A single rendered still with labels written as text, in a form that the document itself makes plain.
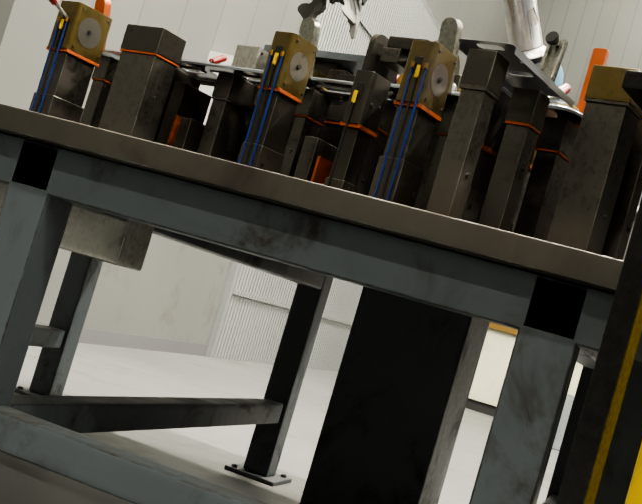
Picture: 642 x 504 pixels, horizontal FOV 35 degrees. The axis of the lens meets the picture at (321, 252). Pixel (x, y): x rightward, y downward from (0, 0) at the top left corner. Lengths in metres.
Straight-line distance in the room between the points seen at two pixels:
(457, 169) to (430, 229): 0.21
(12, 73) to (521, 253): 3.11
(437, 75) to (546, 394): 0.71
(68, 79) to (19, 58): 1.73
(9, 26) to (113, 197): 2.59
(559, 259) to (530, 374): 0.16
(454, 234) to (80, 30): 1.37
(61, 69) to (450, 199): 1.22
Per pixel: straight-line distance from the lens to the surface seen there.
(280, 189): 1.47
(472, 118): 1.60
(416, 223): 1.40
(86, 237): 1.95
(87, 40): 2.55
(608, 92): 1.79
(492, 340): 9.98
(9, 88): 4.23
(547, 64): 2.23
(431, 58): 1.86
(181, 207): 1.57
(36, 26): 4.30
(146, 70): 2.35
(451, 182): 1.59
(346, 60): 2.62
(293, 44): 2.09
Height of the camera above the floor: 0.53
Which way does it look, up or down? 3 degrees up
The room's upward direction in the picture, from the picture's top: 17 degrees clockwise
